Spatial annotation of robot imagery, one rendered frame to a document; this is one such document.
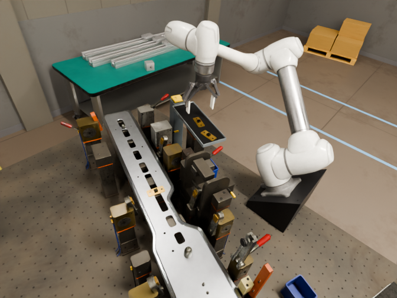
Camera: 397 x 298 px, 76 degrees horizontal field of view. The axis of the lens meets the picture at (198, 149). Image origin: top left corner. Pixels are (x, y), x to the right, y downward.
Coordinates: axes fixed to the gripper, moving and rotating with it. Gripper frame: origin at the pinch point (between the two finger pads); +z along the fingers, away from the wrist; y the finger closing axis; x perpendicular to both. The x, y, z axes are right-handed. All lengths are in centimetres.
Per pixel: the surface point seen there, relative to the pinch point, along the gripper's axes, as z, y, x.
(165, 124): 14.1, 15.6, -9.9
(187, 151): 15.1, 11.6, 13.7
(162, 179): 25.1, 26.8, 18.7
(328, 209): 125, -137, 27
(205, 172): 6.3, 13.2, 36.8
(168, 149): 17.1, 19.6, 6.8
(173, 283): 25, 38, 67
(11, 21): 12, 99, -192
